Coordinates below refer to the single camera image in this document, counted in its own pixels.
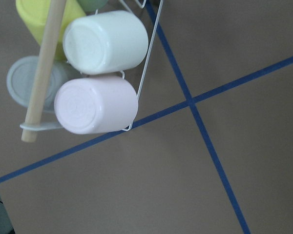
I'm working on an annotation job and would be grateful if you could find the green cup in rack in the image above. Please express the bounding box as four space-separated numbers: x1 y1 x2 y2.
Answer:
77 0 108 13

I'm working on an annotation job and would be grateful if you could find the wooden rack handle rod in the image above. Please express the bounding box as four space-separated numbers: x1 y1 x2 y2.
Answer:
21 0 66 143

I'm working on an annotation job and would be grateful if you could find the white wire cup rack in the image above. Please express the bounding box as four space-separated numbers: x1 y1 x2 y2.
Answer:
19 0 164 133

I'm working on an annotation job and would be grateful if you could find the white cup in rack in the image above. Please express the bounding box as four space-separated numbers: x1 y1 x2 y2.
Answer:
63 10 148 75

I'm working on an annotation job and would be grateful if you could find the yellow cup in rack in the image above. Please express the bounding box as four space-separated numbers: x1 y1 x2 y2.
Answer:
16 0 86 60

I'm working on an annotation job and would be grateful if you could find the pink cup in rack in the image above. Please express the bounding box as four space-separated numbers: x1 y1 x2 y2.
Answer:
54 76 138 135

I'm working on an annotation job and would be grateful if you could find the grey cup in rack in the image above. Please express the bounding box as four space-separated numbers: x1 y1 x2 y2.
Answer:
6 56 82 113

